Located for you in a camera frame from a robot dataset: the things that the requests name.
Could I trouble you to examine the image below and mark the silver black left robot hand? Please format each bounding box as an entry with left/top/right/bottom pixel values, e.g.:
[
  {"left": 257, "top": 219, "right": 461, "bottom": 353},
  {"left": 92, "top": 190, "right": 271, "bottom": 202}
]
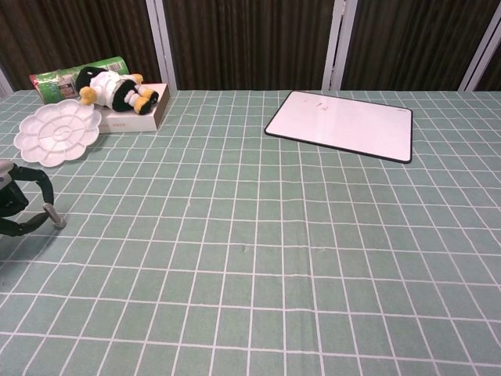
[{"left": 0, "top": 158, "right": 56, "bottom": 238}]

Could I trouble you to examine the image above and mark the white flower-shaped paint palette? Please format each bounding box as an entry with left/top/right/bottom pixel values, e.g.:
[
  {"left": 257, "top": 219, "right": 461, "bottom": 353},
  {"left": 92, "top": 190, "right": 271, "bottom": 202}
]
[{"left": 13, "top": 97, "right": 103, "bottom": 168}]

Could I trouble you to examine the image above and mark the green cylindrical snack can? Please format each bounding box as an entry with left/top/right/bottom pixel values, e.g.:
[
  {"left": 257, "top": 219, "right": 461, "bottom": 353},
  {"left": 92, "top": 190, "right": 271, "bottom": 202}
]
[{"left": 29, "top": 56, "right": 130, "bottom": 103}]

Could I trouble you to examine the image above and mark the white flat cardboard box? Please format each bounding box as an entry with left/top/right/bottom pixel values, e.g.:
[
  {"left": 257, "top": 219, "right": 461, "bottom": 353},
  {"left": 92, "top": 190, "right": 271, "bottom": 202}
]
[{"left": 93, "top": 82, "right": 171, "bottom": 133}]

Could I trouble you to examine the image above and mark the black white plush toy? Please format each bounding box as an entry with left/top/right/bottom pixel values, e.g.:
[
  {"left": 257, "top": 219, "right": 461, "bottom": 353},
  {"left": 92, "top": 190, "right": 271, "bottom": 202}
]
[{"left": 74, "top": 66, "right": 160, "bottom": 115}]

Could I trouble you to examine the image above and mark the green checked tablecloth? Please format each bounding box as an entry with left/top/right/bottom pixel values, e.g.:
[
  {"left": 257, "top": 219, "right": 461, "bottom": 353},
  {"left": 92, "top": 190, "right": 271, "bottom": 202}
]
[{"left": 0, "top": 89, "right": 501, "bottom": 376}]

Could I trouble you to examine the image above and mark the grey partition frame post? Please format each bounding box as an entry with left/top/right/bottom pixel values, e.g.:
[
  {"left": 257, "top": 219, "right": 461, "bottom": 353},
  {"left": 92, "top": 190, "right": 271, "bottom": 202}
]
[
  {"left": 145, "top": 0, "right": 178, "bottom": 92},
  {"left": 322, "top": 0, "right": 356, "bottom": 92},
  {"left": 456, "top": 15, "right": 501, "bottom": 93},
  {"left": 0, "top": 66, "right": 13, "bottom": 98}
]

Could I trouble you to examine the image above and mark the white board with black frame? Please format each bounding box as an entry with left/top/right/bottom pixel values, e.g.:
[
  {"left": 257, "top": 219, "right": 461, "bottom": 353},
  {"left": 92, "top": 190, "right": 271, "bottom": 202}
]
[{"left": 264, "top": 89, "right": 414, "bottom": 165}]

